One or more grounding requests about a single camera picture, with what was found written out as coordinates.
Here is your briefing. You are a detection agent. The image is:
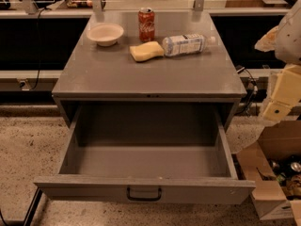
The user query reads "black drawer handle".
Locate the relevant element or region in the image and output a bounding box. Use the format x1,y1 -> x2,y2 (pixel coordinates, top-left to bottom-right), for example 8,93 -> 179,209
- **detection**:
126,187 -> 162,202

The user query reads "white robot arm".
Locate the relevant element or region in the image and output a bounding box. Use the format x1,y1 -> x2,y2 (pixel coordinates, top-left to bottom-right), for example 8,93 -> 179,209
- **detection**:
255,0 -> 301,121

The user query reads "black power cable left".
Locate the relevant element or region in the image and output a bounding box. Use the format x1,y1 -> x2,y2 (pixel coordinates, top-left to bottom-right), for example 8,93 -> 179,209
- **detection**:
29,7 -> 53,91

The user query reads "white paper bowl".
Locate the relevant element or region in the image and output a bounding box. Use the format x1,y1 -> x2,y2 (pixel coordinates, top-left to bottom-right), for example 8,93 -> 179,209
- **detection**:
87,23 -> 124,47

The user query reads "cardboard box with trash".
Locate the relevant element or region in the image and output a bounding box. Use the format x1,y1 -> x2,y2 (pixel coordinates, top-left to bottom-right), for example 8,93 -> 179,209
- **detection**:
236,121 -> 301,226

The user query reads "grey metal cabinet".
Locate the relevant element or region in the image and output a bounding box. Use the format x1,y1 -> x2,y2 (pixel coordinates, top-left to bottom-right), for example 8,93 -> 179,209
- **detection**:
53,9 -> 246,126

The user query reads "grey open top drawer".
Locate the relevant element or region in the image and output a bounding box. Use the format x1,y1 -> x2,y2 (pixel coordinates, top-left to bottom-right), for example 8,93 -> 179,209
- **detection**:
35,103 -> 255,204

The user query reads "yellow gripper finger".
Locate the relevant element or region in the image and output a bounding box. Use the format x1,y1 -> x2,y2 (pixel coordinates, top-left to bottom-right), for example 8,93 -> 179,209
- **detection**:
254,26 -> 278,52
261,64 -> 301,121

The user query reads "red coca-cola can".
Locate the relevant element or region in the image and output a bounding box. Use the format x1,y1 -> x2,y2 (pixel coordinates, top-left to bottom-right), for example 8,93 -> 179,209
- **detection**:
138,8 -> 155,42

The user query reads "clear plastic water bottle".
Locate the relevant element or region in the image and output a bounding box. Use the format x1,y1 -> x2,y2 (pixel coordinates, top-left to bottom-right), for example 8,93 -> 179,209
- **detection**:
162,34 -> 217,57

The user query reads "yellow sponge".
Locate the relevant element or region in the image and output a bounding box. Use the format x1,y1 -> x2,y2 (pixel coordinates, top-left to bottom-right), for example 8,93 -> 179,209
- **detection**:
130,41 -> 164,62

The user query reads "black cables right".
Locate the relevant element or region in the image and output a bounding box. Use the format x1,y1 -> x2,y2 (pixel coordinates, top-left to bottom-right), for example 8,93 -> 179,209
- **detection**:
234,64 -> 260,116

